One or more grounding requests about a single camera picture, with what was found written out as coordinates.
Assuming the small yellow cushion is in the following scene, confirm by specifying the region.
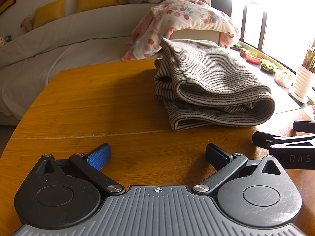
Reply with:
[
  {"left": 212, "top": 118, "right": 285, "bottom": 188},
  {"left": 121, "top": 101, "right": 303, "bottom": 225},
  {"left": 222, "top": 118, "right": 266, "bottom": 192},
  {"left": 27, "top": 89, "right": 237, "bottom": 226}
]
[{"left": 33, "top": 0, "right": 67, "bottom": 29}]

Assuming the dark pot with green plant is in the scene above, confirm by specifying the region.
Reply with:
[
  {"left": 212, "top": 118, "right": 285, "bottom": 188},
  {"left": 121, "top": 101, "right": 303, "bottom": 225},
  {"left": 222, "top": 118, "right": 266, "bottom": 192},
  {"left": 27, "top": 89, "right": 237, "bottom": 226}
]
[{"left": 260, "top": 59, "right": 278, "bottom": 75}]

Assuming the floral printed blanket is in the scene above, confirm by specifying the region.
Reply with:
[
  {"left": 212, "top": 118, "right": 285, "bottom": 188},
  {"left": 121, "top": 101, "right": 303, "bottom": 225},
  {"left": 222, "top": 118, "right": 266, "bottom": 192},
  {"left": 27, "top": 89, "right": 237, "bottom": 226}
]
[{"left": 120, "top": 0, "right": 240, "bottom": 61}]

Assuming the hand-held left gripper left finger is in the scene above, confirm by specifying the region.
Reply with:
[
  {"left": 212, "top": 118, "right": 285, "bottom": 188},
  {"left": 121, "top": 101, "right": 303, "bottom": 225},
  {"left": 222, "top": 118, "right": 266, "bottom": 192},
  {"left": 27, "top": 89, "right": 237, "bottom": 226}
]
[{"left": 36, "top": 143, "right": 126, "bottom": 195}]

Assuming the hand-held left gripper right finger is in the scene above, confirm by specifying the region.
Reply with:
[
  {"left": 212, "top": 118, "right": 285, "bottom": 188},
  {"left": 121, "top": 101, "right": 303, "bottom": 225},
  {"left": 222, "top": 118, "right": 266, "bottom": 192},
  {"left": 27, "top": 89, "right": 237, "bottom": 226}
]
[{"left": 192, "top": 143, "right": 284, "bottom": 197}]

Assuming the dark window frame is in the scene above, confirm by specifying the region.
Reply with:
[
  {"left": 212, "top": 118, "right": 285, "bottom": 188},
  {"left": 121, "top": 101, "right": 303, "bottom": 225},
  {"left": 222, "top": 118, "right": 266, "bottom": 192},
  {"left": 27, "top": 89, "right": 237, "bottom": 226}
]
[{"left": 231, "top": 0, "right": 315, "bottom": 91}]

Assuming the white ribbed plant pot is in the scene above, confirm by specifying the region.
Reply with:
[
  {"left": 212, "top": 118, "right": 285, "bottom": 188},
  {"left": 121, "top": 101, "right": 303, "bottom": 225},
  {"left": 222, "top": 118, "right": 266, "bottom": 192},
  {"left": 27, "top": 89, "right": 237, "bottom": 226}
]
[{"left": 289, "top": 64, "right": 315, "bottom": 104}]

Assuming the small colourful toy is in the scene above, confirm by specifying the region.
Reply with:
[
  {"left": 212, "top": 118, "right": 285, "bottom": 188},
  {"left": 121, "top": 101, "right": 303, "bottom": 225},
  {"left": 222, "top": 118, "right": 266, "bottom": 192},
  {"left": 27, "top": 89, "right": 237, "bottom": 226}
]
[{"left": 0, "top": 34, "right": 13, "bottom": 47}]

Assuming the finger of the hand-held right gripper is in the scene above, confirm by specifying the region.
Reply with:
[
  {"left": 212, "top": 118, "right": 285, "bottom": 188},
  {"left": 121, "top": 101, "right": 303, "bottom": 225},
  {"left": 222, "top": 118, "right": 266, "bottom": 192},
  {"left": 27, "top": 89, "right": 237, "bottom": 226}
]
[
  {"left": 292, "top": 120, "right": 315, "bottom": 132},
  {"left": 252, "top": 131, "right": 315, "bottom": 150}
]

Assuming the green palm plant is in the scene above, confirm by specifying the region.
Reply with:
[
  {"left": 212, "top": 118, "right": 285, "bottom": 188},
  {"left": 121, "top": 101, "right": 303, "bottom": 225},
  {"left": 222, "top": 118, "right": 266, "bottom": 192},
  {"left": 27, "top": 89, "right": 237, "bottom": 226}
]
[{"left": 302, "top": 39, "right": 315, "bottom": 74}]

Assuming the small beige plush toy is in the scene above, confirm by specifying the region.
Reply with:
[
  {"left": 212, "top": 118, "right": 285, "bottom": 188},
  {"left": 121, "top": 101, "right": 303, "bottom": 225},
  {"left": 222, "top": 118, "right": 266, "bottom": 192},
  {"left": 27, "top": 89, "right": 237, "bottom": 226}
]
[{"left": 20, "top": 15, "right": 34, "bottom": 33}]

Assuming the brown striped sweater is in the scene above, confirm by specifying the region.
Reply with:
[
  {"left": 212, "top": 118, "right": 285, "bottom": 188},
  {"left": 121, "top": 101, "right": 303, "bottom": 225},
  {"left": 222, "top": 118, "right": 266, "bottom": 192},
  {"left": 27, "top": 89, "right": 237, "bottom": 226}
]
[{"left": 154, "top": 37, "right": 275, "bottom": 131}]

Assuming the beige sofa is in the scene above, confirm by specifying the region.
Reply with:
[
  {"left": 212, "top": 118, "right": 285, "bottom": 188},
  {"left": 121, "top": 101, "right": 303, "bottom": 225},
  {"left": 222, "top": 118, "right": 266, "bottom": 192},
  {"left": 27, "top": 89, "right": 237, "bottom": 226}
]
[{"left": 0, "top": 3, "right": 222, "bottom": 126}]

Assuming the pink planter pot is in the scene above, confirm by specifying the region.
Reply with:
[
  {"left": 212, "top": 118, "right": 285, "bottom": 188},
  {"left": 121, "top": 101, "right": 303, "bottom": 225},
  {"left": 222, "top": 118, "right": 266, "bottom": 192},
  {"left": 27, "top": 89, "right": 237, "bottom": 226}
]
[{"left": 274, "top": 69, "right": 294, "bottom": 88}]

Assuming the red planter bowl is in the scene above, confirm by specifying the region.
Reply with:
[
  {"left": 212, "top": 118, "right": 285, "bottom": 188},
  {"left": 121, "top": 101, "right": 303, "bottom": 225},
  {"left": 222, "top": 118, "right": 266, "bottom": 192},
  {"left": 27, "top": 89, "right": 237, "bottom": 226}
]
[{"left": 246, "top": 51, "right": 263, "bottom": 65}]

